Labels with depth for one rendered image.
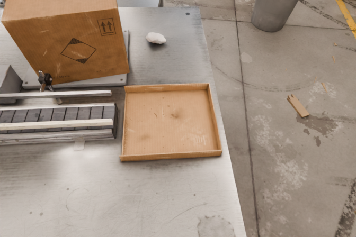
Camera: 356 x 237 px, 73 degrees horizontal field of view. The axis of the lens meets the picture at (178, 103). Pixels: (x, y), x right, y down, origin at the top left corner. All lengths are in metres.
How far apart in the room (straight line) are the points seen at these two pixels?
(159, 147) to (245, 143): 1.09
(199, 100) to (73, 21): 0.46
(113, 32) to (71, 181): 0.45
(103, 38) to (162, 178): 0.46
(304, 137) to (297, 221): 0.59
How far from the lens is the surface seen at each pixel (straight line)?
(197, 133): 0.78
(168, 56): 0.99
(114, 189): 0.73
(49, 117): 0.83
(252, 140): 1.79
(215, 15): 2.70
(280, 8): 2.49
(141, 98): 0.85
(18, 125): 0.81
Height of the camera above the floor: 1.52
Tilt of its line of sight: 55 degrees down
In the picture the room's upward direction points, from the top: 4 degrees clockwise
